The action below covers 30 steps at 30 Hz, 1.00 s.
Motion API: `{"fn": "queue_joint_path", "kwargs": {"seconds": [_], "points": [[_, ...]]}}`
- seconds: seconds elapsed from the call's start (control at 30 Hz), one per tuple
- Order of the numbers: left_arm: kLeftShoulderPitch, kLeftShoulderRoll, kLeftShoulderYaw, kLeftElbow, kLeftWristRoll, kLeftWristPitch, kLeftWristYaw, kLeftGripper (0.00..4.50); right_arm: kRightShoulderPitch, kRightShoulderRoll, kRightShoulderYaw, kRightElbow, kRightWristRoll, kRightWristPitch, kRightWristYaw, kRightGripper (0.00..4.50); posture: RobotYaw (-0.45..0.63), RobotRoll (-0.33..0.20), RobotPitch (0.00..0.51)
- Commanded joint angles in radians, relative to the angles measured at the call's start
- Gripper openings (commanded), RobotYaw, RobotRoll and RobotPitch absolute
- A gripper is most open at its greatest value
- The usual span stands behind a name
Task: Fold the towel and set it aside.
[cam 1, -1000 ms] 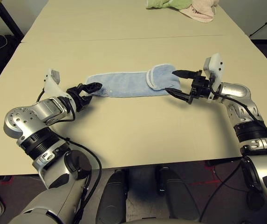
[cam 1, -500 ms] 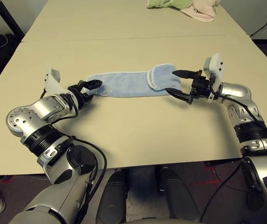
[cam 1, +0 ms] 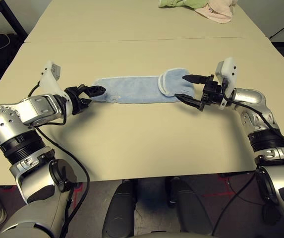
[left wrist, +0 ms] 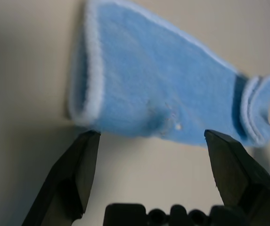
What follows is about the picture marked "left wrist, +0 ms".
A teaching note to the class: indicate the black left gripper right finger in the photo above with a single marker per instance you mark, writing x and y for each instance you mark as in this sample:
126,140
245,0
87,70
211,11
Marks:
240,179

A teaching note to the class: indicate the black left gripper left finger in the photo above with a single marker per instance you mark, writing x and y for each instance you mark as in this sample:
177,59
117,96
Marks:
66,183

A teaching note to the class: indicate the light blue terry towel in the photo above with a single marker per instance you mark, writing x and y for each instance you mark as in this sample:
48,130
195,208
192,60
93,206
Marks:
160,82

